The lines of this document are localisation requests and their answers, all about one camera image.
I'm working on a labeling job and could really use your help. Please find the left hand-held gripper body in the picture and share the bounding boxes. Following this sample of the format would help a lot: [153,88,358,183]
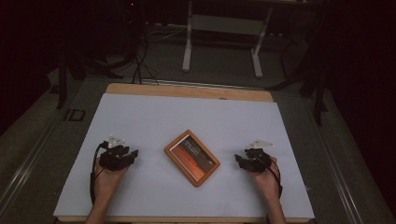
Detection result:
[98,134,131,172]

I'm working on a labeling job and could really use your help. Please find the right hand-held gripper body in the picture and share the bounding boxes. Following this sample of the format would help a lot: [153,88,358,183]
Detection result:
[242,139,276,174]

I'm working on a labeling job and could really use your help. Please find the person's left hand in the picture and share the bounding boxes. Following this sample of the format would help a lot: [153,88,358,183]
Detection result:
[92,157,130,206]

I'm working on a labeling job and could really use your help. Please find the person's right hand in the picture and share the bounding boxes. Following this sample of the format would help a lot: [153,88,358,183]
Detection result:
[247,156,283,204]

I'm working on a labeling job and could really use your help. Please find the wooden table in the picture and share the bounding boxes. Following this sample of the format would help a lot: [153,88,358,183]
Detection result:
[57,82,311,224]

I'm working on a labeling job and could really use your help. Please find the black metal stand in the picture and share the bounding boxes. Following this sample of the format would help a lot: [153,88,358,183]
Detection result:
[312,68,329,127]

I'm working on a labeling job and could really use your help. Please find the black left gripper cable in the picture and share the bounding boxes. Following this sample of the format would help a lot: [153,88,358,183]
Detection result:
[89,142,106,206]

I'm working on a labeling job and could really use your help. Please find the silver floor rail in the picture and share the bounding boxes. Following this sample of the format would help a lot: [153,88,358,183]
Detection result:
[0,118,62,216]
[140,78,267,91]
[306,99,365,224]

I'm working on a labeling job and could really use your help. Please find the black floor cables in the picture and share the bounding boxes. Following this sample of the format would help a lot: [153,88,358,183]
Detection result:
[106,27,188,86]

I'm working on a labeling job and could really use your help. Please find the white metal desk frame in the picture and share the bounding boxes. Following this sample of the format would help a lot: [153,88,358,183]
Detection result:
[181,0,275,79]

